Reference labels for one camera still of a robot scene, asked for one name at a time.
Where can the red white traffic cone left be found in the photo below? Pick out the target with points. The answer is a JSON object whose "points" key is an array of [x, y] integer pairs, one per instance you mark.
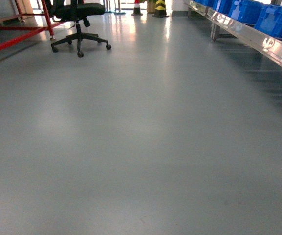
{"points": [[137, 9]]}

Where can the yellow black striped bollard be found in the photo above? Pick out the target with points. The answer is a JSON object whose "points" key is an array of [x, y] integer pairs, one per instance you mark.
{"points": [[160, 9]]}

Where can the black office chair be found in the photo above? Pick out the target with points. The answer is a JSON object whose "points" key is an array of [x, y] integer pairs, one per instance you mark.
{"points": [[76, 11]]}

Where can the blue plastic bin left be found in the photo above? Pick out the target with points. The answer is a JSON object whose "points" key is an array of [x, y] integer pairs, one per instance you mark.
{"points": [[245, 11]]}

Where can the blue plastic bin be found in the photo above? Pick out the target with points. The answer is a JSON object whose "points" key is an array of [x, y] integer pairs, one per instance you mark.
{"points": [[270, 21], [245, 11]]}

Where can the blue plastic bin right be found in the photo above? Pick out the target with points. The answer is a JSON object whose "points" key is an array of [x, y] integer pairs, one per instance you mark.
{"points": [[270, 21]]}

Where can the stainless steel rack frame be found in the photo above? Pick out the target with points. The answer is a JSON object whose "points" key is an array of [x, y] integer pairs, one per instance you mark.
{"points": [[225, 27]]}

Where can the red metal table frame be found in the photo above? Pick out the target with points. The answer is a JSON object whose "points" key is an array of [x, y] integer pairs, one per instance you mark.
{"points": [[29, 31]]}

